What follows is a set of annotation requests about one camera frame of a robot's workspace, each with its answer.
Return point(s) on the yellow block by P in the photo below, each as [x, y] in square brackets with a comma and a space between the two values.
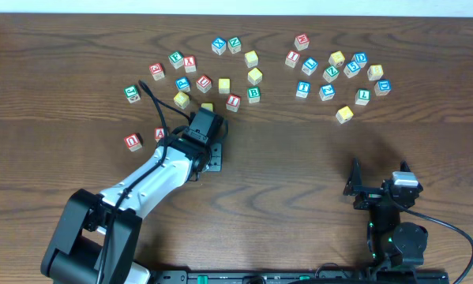
[182, 100]

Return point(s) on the red U block near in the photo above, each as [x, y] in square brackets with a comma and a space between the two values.
[133, 142]

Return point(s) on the green N block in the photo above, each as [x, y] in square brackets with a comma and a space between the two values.
[234, 45]

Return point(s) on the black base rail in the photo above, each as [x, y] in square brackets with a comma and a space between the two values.
[284, 277]

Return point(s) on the red A block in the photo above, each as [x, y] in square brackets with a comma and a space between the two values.
[159, 133]

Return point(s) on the green B block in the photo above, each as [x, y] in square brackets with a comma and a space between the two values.
[254, 94]

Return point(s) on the red I block left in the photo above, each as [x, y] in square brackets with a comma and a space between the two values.
[233, 102]

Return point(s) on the yellow block upper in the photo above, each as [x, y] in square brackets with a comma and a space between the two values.
[251, 59]

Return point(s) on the red G block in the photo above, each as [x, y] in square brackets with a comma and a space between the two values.
[157, 71]

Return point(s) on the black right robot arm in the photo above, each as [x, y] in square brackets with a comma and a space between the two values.
[394, 243]

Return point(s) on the yellow o block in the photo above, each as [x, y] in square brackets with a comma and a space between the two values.
[207, 106]
[224, 85]

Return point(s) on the red i block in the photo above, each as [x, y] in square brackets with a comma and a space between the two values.
[233, 102]
[292, 58]

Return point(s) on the green F block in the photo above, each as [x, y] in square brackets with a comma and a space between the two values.
[176, 59]

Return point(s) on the yellow O block middle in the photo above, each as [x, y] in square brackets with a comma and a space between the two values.
[224, 85]

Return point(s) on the red Y block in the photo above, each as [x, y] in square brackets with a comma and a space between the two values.
[190, 64]

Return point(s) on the blue D block upper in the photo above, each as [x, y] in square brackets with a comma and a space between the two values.
[360, 59]

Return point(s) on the blue 5 block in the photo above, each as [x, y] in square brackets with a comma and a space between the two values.
[351, 69]

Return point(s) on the blue d block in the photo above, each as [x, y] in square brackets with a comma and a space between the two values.
[360, 59]
[382, 87]

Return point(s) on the red u block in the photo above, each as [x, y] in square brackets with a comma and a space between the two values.
[204, 83]
[133, 142]

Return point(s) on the yellow K block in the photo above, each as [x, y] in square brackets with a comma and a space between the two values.
[344, 114]

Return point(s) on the red block top right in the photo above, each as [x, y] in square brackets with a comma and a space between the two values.
[302, 42]

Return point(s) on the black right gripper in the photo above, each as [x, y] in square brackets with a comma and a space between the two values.
[370, 189]

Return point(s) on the yellow block soccer side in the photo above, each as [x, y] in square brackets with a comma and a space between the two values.
[336, 59]

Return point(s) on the red I block right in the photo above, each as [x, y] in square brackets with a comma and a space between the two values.
[292, 58]

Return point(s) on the yellow block lower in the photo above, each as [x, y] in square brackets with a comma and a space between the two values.
[255, 76]

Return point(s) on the blue 2 block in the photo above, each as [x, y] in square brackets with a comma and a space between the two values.
[327, 92]

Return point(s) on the blue L block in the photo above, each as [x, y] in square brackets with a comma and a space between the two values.
[309, 66]

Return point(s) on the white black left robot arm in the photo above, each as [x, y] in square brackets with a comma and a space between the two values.
[96, 236]

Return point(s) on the blue P block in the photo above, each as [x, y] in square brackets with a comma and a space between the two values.
[183, 84]

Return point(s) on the green 7 block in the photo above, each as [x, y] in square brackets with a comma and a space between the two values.
[362, 97]

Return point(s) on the yellow 8 block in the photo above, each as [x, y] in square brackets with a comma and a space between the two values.
[375, 72]

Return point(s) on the green Z block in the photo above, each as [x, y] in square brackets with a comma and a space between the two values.
[331, 73]

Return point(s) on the blue X block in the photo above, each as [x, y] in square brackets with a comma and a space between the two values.
[219, 45]

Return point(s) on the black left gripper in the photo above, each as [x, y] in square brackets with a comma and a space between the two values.
[216, 156]

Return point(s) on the red U block middle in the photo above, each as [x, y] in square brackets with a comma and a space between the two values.
[204, 83]

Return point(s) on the yellow O block front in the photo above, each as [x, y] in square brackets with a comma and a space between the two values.
[207, 106]

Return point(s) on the green J block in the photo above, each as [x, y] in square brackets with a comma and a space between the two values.
[132, 94]

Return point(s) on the blue D block right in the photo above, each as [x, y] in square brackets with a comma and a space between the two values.
[382, 87]

